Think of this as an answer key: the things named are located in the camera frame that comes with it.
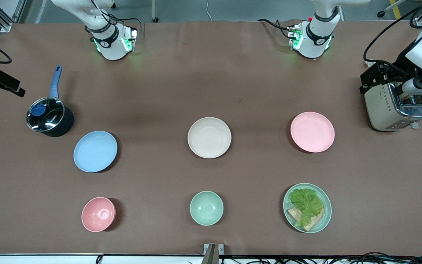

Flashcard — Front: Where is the pink plate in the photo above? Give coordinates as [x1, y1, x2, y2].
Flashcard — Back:
[290, 111, 336, 153]

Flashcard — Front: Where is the blue plate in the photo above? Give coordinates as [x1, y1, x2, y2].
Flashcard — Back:
[73, 131, 118, 173]

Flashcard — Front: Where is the silver beige toaster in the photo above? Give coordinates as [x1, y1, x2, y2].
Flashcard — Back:
[364, 81, 422, 132]

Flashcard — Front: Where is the glass lid with blue knob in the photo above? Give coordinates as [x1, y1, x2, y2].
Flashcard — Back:
[26, 97, 66, 132]

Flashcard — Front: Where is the green lit connector box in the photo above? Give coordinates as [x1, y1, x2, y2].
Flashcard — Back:
[288, 24, 304, 50]
[121, 27, 138, 52]

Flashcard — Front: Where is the green lettuce leaf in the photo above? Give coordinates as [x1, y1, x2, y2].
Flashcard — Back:
[289, 188, 324, 228]

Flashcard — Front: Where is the brown table cover sheet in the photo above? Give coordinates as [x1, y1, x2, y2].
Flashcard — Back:
[0, 19, 422, 256]

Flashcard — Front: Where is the green plate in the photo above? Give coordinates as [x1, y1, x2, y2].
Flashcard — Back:
[283, 183, 332, 234]

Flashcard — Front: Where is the brown bread slice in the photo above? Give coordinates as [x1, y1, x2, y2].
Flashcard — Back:
[287, 206, 325, 232]

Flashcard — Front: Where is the pink bowl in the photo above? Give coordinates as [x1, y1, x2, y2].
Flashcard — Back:
[81, 197, 116, 232]

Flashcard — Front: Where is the beige plate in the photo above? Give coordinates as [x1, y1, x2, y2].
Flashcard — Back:
[187, 117, 232, 159]

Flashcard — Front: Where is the green bowl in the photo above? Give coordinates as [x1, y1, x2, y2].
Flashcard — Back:
[190, 191, 224, 226]

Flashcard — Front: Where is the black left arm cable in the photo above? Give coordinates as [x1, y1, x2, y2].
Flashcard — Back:
[363, 0, 422, 63]

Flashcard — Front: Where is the black saucepan with blue handle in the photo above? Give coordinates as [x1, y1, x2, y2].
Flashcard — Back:
[26, 65, 75, 138]

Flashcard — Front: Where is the black cable bundle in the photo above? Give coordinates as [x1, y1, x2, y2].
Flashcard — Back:
[187, 252, 422, 264]

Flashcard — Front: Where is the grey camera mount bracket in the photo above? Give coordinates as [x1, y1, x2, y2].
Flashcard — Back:
[203, 243, 225, 264]

